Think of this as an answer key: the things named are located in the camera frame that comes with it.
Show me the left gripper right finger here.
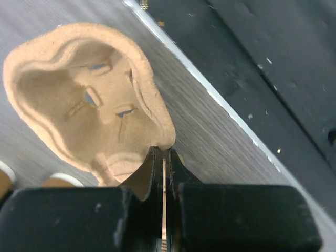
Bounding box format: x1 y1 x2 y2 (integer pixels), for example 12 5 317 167
165 148 201 251

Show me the stack of paper cups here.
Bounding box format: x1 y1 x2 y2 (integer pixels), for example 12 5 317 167
41 173 84 188

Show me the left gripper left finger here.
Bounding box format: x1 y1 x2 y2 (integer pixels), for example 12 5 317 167
122 147 163 251

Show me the brown paper cup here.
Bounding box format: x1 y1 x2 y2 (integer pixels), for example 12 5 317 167
0 161 16 200

